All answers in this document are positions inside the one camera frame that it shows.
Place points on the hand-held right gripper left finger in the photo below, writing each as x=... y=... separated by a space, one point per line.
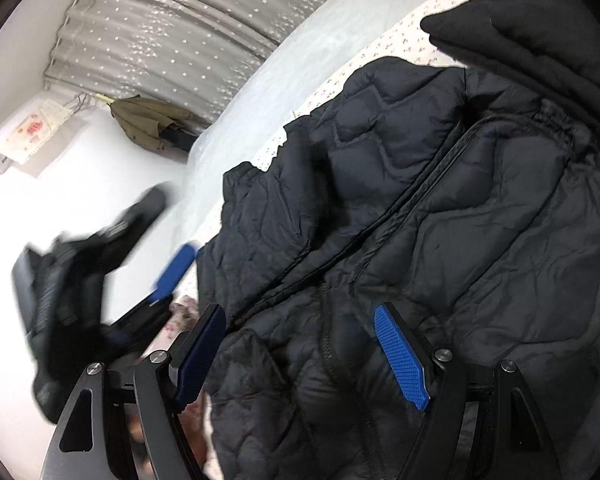
x=198 y=355

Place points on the black folded garment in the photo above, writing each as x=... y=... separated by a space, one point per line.
x=540 y=25

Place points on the black quilted jacket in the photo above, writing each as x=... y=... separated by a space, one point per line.
x=405 y=230

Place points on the olive green umbrella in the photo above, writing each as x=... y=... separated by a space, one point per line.
x=142 y=122

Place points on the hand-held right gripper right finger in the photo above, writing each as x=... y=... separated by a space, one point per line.
x=399 y=360

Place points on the grey star-print curtain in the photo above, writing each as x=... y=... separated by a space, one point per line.
x=180 y=35

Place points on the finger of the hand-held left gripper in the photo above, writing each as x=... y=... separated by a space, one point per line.
x=172 y=267
x=140 y=212

